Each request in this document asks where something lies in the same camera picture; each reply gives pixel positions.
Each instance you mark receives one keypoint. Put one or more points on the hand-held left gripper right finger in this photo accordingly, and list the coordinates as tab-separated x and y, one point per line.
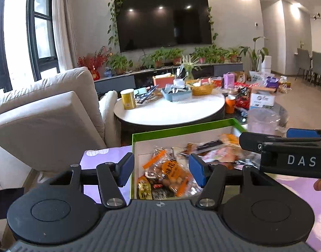
197	170

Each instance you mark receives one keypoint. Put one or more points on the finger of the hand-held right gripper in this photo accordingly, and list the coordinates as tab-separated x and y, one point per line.
255	140
303	133

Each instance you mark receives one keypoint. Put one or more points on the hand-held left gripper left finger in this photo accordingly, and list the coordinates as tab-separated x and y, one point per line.
125	169

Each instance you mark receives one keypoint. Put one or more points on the orange nut snack packet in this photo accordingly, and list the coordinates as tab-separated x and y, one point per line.
173	176

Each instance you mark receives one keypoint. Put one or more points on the small orange snack packet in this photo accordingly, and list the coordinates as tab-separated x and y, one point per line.
144	187

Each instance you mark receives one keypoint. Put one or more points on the black snack packet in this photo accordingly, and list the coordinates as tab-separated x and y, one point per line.
209	145

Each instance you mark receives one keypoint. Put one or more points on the pink snack packet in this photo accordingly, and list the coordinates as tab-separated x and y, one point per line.
223	154

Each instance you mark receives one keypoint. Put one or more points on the clear packet orange edge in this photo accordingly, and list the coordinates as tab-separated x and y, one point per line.
155	158

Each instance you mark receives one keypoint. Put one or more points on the green cardboard box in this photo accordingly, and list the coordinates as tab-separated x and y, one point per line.
176	137

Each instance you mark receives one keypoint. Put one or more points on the person's right hand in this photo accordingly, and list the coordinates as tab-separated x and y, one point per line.
319	185

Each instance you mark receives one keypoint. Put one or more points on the clear glass mug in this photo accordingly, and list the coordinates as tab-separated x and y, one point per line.
263	123

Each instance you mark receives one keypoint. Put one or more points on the purple floral tablecloth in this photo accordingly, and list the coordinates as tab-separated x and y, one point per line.
108	154

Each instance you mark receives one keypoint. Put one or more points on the blue white carton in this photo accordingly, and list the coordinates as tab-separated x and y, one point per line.
263	101

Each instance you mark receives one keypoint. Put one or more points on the orange cup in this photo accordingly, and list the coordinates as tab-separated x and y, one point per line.
230	105

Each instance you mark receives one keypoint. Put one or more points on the red snack bag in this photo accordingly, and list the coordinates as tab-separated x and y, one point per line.
244	94

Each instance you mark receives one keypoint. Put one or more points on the purple shopping bag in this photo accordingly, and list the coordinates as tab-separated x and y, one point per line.
272	82

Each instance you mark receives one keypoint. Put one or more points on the white cushion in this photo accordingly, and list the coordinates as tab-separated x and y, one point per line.
109	110

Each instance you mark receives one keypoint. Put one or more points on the white round coffee table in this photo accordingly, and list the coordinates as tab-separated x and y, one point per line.
171	111

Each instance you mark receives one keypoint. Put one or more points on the purple gift box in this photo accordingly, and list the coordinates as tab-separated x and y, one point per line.
228	80

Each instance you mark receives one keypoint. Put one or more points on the grey dining chair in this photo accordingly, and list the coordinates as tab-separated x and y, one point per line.
319	65
303	60

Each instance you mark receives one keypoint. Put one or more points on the yellow canister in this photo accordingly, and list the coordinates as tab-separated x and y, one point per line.
128	99

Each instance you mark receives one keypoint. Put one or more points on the wicker basket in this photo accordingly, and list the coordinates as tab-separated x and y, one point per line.
202	89

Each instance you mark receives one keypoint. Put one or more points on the white air purifier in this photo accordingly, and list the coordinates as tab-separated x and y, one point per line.
266	64

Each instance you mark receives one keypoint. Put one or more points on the blue organizer tray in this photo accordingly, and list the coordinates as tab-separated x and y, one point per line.
176	96

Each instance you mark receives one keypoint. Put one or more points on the tall leafy floor plant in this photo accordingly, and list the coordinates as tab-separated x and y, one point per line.
255	52

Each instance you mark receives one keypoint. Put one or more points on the grey television cabinet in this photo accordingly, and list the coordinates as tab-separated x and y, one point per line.
115	80

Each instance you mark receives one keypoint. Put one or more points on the orange storage box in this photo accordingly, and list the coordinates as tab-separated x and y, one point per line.
163	80

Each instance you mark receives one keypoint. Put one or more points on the beige sofa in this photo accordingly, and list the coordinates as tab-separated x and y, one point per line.
45	115

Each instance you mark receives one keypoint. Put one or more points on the spider plant in vase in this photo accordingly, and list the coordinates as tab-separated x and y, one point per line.
190	67

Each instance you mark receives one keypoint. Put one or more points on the red flower arrangement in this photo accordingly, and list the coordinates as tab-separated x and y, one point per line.
92	60

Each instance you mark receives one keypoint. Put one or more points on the row of potted green plants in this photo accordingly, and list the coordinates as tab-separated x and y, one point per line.
158	57

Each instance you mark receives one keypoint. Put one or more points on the trailing ivy vine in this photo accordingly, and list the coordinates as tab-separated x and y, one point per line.
113	18

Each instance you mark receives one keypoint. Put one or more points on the beige curtain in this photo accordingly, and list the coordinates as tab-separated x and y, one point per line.
64	23

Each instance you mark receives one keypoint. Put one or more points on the narrow black framed window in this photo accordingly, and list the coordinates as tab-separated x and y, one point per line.
42	31

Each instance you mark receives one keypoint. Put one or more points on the wide black framed window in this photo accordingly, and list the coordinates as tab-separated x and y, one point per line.
0	31

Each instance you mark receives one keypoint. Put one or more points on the wall television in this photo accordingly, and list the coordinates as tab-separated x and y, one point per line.
163	22

